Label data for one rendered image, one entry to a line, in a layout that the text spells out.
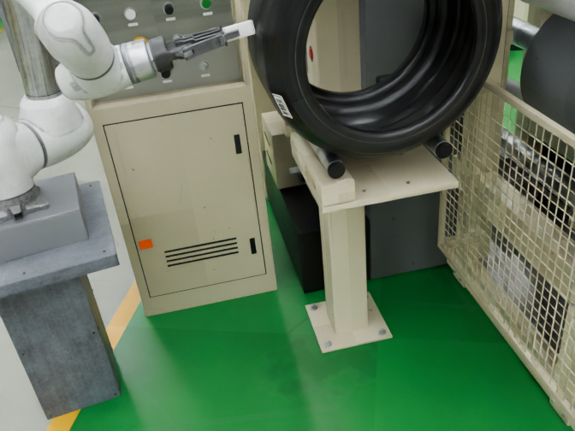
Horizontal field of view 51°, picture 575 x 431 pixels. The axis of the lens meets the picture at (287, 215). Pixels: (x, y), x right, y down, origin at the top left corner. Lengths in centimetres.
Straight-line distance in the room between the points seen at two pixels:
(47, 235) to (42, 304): 25
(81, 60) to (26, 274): 74
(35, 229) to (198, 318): 88
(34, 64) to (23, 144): 23
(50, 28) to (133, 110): 91
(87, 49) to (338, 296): 131
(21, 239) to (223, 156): 75
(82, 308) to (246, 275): 74
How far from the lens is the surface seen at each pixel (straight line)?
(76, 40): 124
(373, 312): 240
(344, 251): 208
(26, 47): 188
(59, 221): 184
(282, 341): 232
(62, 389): 223
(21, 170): 187
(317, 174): 155
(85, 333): 208
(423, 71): 176
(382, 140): 147
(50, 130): 191
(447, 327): 237
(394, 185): 161
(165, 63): 140
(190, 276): 244
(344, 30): 176
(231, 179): 223
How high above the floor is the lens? 160
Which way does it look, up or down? 32 degrees down
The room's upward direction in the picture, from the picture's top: 6 degrees counter-clockwise
